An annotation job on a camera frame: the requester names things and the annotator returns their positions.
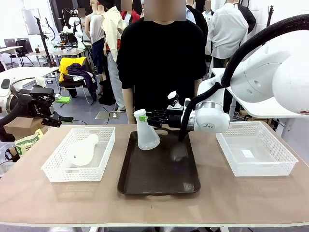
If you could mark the black tripod stand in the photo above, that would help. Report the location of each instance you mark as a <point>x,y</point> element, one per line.
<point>270,14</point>
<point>44,43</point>

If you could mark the dark brown plastic tray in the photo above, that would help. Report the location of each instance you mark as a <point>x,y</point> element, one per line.
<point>157,174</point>

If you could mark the mannequin with white shirt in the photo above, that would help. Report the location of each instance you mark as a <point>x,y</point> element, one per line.
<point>227,31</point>

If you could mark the person in black sweater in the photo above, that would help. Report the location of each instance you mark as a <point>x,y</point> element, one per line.
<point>161,67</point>

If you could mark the person in red jacket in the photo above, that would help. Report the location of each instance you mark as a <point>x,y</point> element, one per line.
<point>131,15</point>

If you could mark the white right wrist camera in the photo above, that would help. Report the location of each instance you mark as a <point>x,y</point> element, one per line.
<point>177,102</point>

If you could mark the bag with green print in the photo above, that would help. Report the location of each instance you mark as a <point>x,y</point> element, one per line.
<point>26,145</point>

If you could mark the brown cardboard box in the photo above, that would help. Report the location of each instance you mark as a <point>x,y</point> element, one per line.
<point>21,125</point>

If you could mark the grey background work table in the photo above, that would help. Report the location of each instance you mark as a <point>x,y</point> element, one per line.
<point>58,52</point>

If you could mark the mannequin with grey tank top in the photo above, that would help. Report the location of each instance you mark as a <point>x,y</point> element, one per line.
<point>96,29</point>

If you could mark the person's right forearm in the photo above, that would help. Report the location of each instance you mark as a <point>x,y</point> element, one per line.
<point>128,106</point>

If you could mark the metal frame chair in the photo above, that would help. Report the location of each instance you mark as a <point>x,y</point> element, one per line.
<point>72,84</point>

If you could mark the large white table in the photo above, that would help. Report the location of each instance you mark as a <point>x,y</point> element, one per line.
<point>26,72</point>

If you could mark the yellow garment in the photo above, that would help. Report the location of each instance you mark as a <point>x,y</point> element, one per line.
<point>64,66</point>

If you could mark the white board panel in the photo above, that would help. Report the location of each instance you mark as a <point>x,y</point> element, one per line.
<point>31,21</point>

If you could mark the dark purple garment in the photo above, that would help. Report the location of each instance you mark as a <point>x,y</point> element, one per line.
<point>84,75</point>

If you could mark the mannequin with beige shirt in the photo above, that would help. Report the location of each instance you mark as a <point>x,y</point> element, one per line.
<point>112,31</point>

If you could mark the person's left forearm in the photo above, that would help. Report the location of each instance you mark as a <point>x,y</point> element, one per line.
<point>198,83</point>

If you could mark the grey floor outlet plate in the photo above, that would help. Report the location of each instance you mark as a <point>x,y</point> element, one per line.
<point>108,115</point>

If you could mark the translucent white conical flask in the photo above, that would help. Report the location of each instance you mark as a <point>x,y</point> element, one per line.
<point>147,140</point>
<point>83,152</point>

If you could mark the person in black jacket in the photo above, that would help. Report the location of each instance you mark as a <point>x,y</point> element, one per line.
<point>198,17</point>

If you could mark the white perforated plastic basket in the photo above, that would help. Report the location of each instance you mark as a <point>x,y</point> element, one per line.
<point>79,174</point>
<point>265,169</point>

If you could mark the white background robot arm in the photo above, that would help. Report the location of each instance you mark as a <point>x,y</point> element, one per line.
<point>72,24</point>

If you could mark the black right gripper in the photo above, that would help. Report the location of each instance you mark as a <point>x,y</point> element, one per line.
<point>173,120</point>

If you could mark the black office chair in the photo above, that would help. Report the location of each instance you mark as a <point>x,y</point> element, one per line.
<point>21,52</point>

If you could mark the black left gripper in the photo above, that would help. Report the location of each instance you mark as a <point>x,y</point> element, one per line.
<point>38,106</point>

